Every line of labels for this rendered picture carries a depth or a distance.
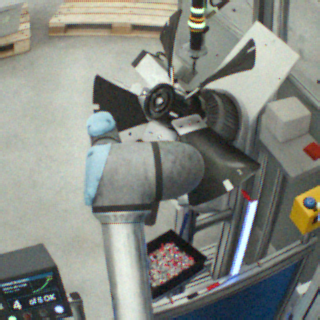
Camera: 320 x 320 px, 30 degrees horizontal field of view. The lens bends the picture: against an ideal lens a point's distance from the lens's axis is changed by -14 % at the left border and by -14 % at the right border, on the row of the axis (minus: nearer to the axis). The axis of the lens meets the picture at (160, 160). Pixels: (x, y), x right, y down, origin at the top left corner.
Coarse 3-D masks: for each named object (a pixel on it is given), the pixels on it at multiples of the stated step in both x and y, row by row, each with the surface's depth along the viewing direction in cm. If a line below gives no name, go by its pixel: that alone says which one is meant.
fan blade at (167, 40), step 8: (176, 16) 201; (168, 24) 208; (176, 24) 199; (168, 32) 206; (160, 40) 218; (168, 40) 204; (168, 48) 203; (168, 56) 203; (168, 64) 206; (168, 72) 206
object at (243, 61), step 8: (248, 48) 184; (240, 56) 183; (248, 56) 179; (232, 64) 182; (240, 64) 178; (248, 64) 175; (216, 72) 187; (224, 72) 182; (232, 72) 178; (240, 72) 176; (208, 80) 187
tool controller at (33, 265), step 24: (0, 264) 139; (24, 264) 140; (48, 264) 140; (0, 288) 135; (24, 288) 138; (48, 288) 141; (0, 312) 138; (24, 312) 141; (48, 312) 145; (72, 312) 149
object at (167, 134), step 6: (150, 126) 198; (156, 126) 198; (162, 126) 198; (156, 132) 198; (162, 132) 198; (168, 132) 198; (174, 132) 198; (144, 138) 198; (150, 138) 198; (156, 138) 198; (162, 138) 199; (168, 138) 199; (174, 138) 199
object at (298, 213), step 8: (312, 192) 189; (296, 200) 186; (304, 200) 186; (296, 208) 187; (304, 208) 183; (296, 216) 188; (304, 216) 184; (312, 216) 181; (296, 224) 189; (304, 224) 184; (304, 232) 186
